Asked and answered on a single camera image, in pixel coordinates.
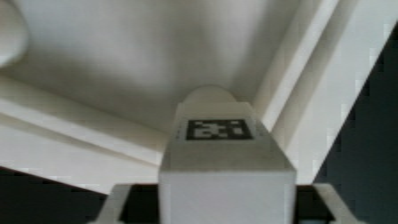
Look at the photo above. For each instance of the white square tabletop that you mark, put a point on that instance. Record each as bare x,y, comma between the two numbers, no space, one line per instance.
103,59

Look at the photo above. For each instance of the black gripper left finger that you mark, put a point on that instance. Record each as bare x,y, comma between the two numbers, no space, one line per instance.
130,206

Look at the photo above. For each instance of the white table leg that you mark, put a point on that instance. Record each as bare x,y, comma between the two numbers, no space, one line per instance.
226,180

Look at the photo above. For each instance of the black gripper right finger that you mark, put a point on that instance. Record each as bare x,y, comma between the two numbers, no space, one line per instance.
320,207

